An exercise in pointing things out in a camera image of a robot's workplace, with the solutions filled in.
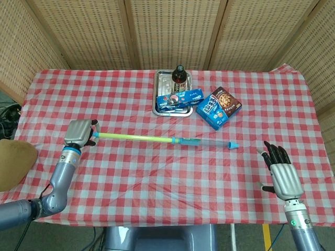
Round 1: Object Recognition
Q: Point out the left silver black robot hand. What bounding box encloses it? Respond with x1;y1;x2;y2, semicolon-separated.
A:
63;119;101;153

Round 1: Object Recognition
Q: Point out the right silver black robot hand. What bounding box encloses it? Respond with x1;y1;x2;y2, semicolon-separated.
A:
257;141;305;202

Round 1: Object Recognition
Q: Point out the large yellow blue syringe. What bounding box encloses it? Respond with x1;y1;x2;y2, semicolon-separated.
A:
90;131;240;152

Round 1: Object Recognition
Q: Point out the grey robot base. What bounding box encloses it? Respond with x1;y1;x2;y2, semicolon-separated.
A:
103;225;218;251

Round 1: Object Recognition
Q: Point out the red white checkered tablecloth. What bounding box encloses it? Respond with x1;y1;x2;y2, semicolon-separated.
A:
0;63;335;227

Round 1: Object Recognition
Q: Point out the brown padded object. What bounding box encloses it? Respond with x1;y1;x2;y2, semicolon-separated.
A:
0;139;38;193

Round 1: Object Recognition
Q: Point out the blue brown chocolate cookie box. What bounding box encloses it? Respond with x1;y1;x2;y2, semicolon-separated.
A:
195;86;242;131

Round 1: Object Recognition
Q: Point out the rectangular metal tray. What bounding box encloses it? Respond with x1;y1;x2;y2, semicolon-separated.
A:
152;69;195;117

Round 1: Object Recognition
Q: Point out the dark tea bottle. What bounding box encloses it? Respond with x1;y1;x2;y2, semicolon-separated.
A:
171;64;188;95

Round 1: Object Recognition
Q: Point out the long blue cookie box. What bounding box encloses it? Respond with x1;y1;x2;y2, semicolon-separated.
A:
156;88;205;111

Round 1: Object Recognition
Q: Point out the bamboo folding screen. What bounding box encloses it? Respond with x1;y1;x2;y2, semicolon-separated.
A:
0;0;335;118

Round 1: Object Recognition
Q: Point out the thin blue floor cable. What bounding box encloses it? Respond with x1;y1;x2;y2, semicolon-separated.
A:
277;224;286;251

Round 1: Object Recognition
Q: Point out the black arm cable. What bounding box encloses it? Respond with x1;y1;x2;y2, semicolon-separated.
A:
20;184;53;251

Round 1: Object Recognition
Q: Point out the black cable bundle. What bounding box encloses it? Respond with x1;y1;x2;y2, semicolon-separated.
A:
0;102;23;140

